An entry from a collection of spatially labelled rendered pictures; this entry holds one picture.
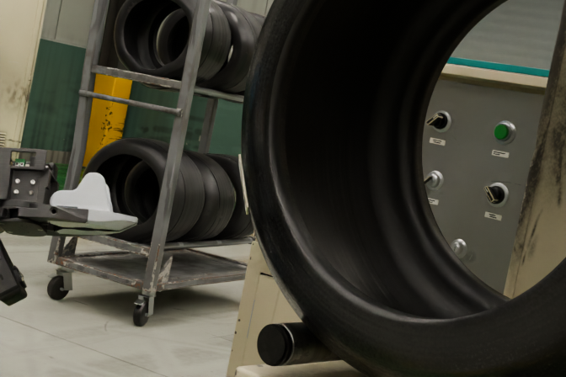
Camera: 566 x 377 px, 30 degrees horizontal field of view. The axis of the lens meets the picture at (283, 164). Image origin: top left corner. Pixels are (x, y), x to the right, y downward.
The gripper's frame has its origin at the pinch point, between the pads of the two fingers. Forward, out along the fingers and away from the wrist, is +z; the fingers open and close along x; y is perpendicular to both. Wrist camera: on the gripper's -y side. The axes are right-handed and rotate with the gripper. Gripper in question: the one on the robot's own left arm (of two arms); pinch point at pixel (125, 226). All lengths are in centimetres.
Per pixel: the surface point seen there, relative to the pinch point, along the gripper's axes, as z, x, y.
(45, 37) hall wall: -249, 1001, 443
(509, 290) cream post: 47, 20, -1
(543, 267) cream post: 50, 17, 2
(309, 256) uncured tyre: 19.8, -7.4, -3.6
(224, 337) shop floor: -2, 405, 41
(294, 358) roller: 19.1, -0.3, -13.1
